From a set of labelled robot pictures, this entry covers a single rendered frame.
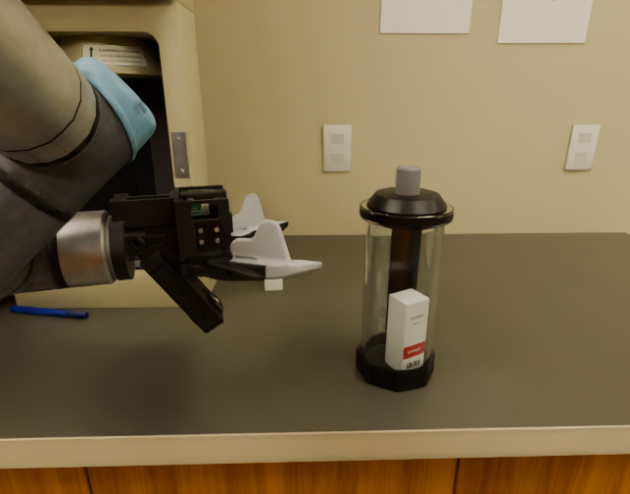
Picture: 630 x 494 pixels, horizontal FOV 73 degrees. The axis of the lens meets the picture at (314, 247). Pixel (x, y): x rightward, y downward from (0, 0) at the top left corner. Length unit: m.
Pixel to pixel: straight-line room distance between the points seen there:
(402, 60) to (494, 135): 0.30
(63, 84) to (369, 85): 0.89
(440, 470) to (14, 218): 0.52
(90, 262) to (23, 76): 0.22
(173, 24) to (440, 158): 0.73
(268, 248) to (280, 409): 0.21
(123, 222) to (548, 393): 0.53
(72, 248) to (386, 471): 0.44
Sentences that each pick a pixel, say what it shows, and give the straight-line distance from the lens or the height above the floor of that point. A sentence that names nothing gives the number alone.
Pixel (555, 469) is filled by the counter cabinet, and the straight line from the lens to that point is 0.67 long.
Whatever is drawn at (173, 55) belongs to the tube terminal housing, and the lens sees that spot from 0.69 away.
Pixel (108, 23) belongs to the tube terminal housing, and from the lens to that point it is 0.73.
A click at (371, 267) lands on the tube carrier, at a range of 0.51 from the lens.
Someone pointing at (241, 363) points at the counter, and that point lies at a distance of 0.62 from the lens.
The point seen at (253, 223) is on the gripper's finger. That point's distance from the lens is 0.54.
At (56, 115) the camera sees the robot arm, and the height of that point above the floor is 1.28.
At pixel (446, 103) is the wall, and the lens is 1.16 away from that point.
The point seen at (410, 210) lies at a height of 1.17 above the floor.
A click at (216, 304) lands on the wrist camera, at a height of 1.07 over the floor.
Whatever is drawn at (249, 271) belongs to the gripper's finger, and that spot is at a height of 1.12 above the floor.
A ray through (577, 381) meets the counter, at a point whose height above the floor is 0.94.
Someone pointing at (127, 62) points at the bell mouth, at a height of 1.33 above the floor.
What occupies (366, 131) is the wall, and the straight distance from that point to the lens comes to 1.12.
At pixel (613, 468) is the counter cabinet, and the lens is 0.71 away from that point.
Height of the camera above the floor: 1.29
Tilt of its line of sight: 20 degrees down
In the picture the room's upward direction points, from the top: straight up
